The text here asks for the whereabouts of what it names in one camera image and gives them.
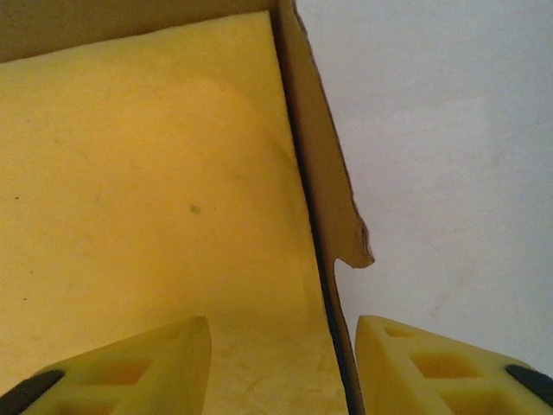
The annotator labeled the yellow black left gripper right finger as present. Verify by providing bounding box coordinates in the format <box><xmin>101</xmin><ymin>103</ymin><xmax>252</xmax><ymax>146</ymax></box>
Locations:
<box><xmin>354</xmin><ymin>314</ymin><xmax>553</xmax><ymax>415</ymax></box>

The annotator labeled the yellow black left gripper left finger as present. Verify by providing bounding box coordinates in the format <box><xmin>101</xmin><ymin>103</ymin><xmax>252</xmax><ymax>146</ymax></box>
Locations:
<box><xmin>0</xmin><ymin>315</ymin><xmax>213</xmax><ymax>415</ymax></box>

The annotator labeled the yellow foam pad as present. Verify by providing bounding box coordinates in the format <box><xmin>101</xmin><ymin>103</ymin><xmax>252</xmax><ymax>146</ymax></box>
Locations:
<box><xmin>0</xmin><ymin>10</ymin><xmax>346</xmax><ymax>415</ymax></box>

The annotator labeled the brown cardboard box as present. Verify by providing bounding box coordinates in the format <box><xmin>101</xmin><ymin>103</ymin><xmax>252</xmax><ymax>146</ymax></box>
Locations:
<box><xmin>0</xmin><ymin>0</ymin><xmax>376</xmax><ymax>415</ymax></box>

